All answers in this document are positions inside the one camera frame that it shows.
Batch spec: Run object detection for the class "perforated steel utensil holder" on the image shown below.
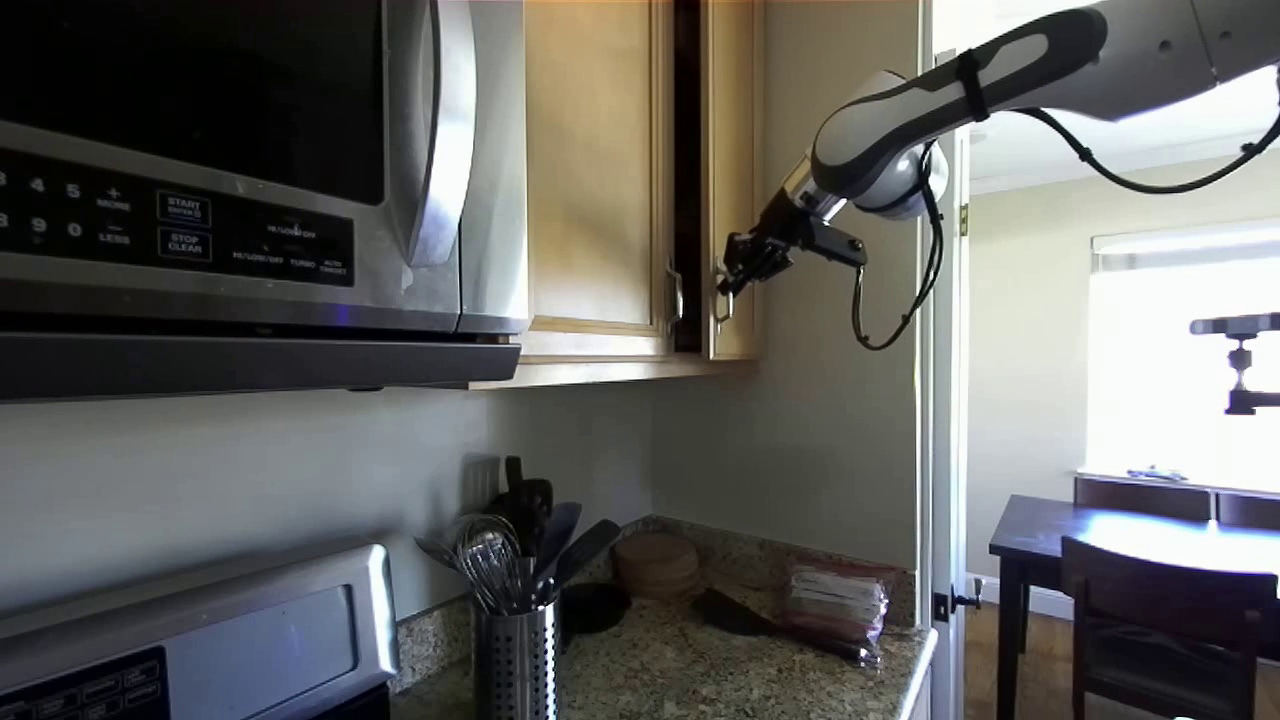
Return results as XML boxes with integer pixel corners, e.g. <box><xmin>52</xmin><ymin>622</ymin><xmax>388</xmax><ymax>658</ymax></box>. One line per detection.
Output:
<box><xmin>469</xmin><ymin>597</ymin><xmax>570</xmax><ymax>720</ymax></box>

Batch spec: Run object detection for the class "black camera on stand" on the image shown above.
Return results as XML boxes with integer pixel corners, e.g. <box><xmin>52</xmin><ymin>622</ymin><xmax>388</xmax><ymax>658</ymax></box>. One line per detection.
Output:
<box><xmin>1190</xmin><ymin>309</ymin><xmax>1280</xmax><ymax>418</ymax></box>

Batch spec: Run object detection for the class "dark dining table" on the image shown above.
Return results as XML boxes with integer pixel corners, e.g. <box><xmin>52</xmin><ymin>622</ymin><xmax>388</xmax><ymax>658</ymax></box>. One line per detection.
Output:
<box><xmin>983</xmin><ymin>491</ymin><xmax>1280</xmax><ymax>720</ymax></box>

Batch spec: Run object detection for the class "bright window with blind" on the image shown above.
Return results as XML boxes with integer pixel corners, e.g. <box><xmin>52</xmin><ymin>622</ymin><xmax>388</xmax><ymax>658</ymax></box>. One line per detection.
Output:
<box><xmin>1083</xmin><ymin>215</ymin><xmax>1280</xmax><ymax>491</ymax></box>

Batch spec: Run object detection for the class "wire whisk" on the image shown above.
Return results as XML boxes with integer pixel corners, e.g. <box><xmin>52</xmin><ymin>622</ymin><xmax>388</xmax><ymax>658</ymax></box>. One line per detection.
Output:
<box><xmin>411</xmin><ymin>512</ymin><xmax>529</xmax><ymax>615</ymax></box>

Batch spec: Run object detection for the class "wooden cabinet door with handle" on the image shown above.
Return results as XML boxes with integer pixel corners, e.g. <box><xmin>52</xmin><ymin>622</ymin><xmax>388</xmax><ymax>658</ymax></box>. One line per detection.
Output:
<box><xmin>699</xmin><ymin>0</ymin><xmax>768</xmax><ymax>366</ymax></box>

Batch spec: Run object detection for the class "silver microwave door handle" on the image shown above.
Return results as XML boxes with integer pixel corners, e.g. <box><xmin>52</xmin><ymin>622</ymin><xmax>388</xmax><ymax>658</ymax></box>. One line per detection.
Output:
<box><xmin>382</xmin><ymin>0</ymin><xmax>480</xmax><ymax>272</ymax></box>

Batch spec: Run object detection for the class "black serving spoon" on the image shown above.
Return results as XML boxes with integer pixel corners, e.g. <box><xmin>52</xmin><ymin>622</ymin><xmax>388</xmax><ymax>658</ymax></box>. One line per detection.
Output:
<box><xmin>548</xmin><ymin>514</ymin><xmax>629</xmax><ymax>600</ymax></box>

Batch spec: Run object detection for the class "dark wooden chair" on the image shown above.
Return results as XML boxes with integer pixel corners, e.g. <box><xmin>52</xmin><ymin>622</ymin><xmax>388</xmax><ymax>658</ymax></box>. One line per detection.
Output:
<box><xmin>1068</xmin><ymin>471</ymin><xmax>1220</xmax><ymax>522</ymax></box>
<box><xmin>1058</xmin><ymin>535</ymin><xmax>1280</xmax><ymax>720</ymax></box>
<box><xmin>1215</xmin><ymin>486</ymin><xmax>1280</xmax><ymax>531</ymax></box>

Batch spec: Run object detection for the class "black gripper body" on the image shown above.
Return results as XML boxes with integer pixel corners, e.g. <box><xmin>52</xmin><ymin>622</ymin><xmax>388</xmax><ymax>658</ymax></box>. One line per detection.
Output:
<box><xmin>747</xmin><ymin>181</ymin><xmax>831</xmax><ymax>272</ymax></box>

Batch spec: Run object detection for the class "black kitchen utensil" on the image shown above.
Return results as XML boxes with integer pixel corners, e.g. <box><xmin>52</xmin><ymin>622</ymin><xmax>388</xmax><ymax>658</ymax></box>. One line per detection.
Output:
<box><xmin>497</xmin><ymin>450</ymin><xmax>560</xmax><ymax>541</ymax></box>

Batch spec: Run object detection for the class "white door frame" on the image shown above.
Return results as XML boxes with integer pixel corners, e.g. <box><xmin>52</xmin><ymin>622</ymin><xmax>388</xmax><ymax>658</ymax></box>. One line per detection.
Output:
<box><xmin>912</xmin><ymin>0</ymin><xmax>977</xmax><ymax>720</ymax></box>

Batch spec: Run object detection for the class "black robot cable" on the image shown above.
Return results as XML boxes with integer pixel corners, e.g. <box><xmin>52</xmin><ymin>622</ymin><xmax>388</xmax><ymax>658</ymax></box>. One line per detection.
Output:
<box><xmin>847</xmin><ymin>98</ymin><xmax>1280</xmax><ymax>359</ymax></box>

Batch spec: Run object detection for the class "dark nylon spatula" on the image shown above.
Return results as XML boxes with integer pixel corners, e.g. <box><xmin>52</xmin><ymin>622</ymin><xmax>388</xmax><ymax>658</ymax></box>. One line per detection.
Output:
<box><xmin>529</xmin><ymin>500</ymin><xmax>588</xmax><ymax>607</ymax></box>

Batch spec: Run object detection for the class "stainless steel stove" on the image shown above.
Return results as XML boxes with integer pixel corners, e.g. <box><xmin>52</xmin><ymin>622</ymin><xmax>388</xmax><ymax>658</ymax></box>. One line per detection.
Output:
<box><xmin>0</xmin><ymin>535</ymin><xmax>407</xmax><ymax>720</ymax></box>

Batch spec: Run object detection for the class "wooden wall cabinet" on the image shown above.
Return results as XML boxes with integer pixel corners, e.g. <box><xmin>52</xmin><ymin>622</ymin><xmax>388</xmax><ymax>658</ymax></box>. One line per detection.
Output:
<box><xmin>469</xmin><ymin>0</ymin><xmax>771</xmax><ymax>396</ymax></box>

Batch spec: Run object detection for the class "black door latch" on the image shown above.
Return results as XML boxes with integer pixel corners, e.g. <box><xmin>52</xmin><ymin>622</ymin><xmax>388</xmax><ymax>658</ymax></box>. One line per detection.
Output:
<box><xmin>927</xmin><ymin>585</ymin><xmax>983</xmax><ymax>628</ymax></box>

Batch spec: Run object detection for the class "metal cabinet door handle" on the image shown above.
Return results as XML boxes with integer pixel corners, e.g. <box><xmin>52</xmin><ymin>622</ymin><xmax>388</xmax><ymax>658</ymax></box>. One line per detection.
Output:
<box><xmin>709</xmin><ymin>258</ymin><xmax>739</xmax><ymax>327</ymax></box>

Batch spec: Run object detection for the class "stainless steel microwave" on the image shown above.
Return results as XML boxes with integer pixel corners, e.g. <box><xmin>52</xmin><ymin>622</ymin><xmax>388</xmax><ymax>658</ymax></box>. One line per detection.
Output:
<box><xmin>0</xmin><ymin>0</ymin><xmax>534</xmax><ymax>401</ymax></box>

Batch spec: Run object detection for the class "pink plastic package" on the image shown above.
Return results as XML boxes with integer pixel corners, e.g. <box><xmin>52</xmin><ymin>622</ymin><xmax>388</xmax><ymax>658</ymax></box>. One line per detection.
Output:
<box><xmin>780</xmin><ymin>559</ymin><xmax>892</xmax><ymax>673</ymax></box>

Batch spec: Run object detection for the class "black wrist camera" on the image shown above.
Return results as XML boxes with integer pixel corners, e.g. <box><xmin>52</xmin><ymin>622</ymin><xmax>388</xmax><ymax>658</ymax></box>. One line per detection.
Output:
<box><xmin>798</xmin><ymin>220</ymin><xmax>873</xmax><ymax>272</ymax></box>

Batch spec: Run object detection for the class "round wooden lid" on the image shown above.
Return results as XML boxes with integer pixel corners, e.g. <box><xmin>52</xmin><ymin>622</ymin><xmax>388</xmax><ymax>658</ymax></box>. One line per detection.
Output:
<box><xmin>608</xmin><ymin>529</ymin><xmax>714</xmax><ymax>607</ymax></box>

